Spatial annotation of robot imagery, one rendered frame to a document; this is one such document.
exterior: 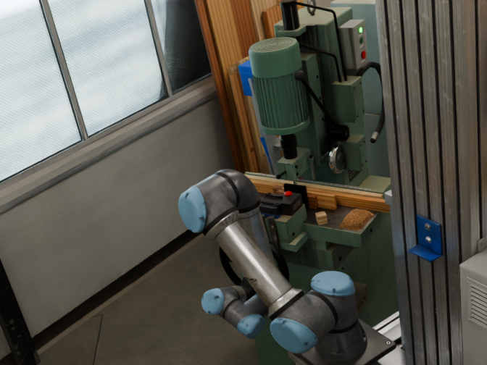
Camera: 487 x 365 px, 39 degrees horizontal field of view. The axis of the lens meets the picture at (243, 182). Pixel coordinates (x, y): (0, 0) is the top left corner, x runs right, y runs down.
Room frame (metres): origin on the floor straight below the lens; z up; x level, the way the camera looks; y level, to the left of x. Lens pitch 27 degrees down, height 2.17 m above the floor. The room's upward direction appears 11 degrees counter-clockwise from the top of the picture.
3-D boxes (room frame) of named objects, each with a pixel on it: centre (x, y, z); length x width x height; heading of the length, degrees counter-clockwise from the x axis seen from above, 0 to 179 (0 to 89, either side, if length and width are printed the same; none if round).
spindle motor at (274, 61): (2.33, -0.19, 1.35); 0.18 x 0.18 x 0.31
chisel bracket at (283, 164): (2.35, -0.21, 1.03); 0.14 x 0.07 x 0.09; 141
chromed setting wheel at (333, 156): (2.36, -0.37, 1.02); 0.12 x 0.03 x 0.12; 141
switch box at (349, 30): (2.49, -0.50, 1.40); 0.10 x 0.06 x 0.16; 141
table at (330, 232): (2.22, -0.16, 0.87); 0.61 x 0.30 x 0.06; 51
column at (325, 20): (2.56, -0.37, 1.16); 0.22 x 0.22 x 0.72; 51
